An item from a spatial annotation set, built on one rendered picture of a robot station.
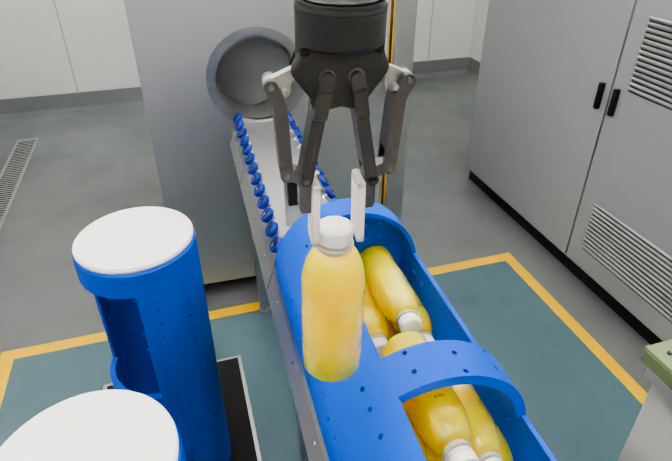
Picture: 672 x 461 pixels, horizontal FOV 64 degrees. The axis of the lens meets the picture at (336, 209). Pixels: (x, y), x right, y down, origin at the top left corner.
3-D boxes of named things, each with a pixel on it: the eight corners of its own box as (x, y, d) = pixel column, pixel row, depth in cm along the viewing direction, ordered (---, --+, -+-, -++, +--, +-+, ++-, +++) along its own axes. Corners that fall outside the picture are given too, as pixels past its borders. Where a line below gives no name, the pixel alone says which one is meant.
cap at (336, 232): (313, 250, 54) (313, 236, 53) (318, 228, 58) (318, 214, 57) (351, 254, 54) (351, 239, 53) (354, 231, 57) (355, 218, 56)
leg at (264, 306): (269, 304, 261) (260, 193, 228) (271, 312, 256) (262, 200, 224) (257, 306, 260) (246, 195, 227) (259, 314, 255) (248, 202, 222)
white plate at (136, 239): (115, 200, 143) (116, 204, 144) (45, 261, 120) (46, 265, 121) (211, 212, 138) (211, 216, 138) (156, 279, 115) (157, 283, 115)
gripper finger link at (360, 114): (338, 60, 47) (354, 56, 47) (358, 167, 54) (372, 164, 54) (348, 75, 44) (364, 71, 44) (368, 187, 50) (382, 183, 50)
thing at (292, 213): (319, 216, 156) (318, 169, 148) (322, 224, 153) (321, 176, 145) (285, 221, 154) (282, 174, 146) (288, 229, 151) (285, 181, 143)
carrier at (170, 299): (169, 414, 190) (124, 489, 166) (116, 203, 144) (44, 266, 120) (244, 430, 184) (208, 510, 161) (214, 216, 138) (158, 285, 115)
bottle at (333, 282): (298, 380, 63) (295, 257, 53) (308, 336, 69) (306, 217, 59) (357, 386, 63) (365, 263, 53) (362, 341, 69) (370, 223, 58)
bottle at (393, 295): (381, 238, 107) (418, 298, 91) (394, 261, 111) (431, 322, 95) (351, 256, 107) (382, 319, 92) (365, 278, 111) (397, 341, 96)
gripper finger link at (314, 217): (320, 186, 50) (313, 187, 50) (319, 246, 54) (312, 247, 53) (315, 171, 52) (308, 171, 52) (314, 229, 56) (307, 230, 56)
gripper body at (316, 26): (380, -17, 46) (373, 87, 51) (282, -15, 45) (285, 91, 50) (406, 2, 40) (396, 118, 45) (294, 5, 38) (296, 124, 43)
